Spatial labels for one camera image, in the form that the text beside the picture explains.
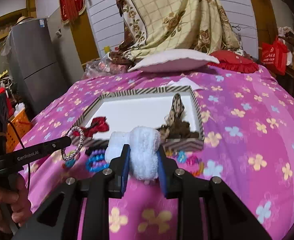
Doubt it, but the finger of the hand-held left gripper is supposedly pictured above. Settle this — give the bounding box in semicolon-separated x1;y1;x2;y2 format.
12;135;72;167

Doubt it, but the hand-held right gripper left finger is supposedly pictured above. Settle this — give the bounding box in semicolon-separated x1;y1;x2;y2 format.
12;145;131;240

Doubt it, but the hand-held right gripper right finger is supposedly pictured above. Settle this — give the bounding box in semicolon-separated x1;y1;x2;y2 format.
158;148;273;240

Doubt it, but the white fluffy scrunchie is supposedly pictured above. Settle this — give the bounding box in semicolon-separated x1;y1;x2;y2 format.
104;126;166;182

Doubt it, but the purple bead bracelet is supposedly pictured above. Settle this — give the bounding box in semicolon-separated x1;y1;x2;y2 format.
88;149;106;161

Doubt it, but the rhinestone bracelet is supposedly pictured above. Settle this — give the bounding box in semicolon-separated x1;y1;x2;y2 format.
61;126;85;162

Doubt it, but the striped-edge white tray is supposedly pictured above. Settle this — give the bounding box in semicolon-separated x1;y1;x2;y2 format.
73;85;205;153

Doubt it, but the person's left hand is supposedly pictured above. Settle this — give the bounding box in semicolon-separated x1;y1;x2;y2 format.
0;174;34;234

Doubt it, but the orange plastic basket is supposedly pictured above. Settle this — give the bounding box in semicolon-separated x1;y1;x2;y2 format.
5;109;33;153

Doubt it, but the red bow hair clip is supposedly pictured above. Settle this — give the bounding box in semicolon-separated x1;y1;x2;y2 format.
80;116;110;138

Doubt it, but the brown hair claw clip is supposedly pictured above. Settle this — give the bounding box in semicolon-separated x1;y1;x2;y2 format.
159;93;199;140

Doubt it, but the grey refrigerator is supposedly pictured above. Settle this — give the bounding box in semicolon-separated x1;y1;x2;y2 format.
5;17;85;117

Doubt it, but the pink floral blanket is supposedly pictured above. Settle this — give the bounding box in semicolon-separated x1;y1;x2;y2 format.
12;69;294;240

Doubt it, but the white paper sheet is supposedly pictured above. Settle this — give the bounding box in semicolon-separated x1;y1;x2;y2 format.
167;77;204;91

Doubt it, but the clear plastic bag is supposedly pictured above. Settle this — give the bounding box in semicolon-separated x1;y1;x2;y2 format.
83;55;135;77

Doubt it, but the straw hat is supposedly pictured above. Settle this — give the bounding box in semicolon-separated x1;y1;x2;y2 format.
14;16;35;26

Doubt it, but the pale pink pillow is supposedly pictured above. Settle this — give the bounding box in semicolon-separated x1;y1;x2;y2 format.
128;49;220;73

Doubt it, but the red frilled pillow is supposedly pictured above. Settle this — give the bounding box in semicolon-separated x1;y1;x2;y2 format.
207;50;260;73

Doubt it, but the red hanging knot decoration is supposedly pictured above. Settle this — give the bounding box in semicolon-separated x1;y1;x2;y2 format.
55;0;86;25

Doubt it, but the cream floral quilt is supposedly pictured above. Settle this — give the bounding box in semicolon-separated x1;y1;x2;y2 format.
109;0;242;63

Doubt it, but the red shopping bag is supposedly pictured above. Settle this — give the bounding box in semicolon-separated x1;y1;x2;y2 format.
261;36;289;75

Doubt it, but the black cable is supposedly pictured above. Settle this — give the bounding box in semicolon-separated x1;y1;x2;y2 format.
7;120;32;189

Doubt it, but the multicolour bead bracelet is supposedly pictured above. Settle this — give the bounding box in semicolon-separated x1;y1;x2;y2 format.
186;155;200;166

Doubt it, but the blue bead bracelet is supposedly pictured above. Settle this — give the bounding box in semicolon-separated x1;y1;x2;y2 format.
85;155;110;172

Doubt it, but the orange bead bracelet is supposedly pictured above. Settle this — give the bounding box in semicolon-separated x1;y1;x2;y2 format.
192;164;204;176

